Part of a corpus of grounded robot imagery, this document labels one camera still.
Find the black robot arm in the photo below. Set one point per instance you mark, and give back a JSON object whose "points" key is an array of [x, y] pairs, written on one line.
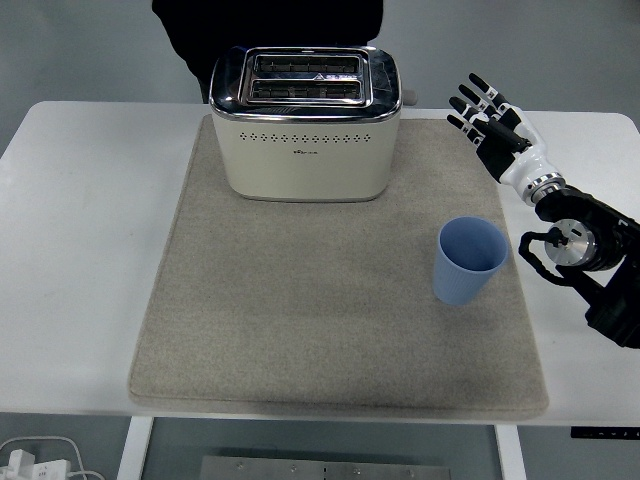
{"points": [[600, 220]]}

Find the black table control panel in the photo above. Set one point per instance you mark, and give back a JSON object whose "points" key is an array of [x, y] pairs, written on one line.
{"points": [[605, 433]]}

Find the grey metal plate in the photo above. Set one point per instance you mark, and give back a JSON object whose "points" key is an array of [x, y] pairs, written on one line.
{"points": [[325, 470]]}

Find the beige fabric mat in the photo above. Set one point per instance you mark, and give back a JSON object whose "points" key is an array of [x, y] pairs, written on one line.
{"points": [[300, 325]]}

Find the light blue ribbed cup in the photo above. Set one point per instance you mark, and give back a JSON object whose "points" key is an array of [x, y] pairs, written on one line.
{"points": [[457, 285]]}

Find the white power adapter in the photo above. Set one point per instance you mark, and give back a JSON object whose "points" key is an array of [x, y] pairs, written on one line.
{"points": [[35, 467]]}

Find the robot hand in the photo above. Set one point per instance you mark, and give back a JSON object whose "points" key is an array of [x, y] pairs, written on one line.
{"points": [[525, 165]]}

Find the white table leg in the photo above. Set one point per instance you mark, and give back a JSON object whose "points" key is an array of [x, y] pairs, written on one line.
{"points": [[134, 450], [510, 455]]}

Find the person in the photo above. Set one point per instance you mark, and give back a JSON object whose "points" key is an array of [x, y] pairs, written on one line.
{"points": [[250, 25]]}

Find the cream and chrome toaster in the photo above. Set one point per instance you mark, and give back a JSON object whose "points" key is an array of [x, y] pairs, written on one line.
{"points": [[300, 165]]}

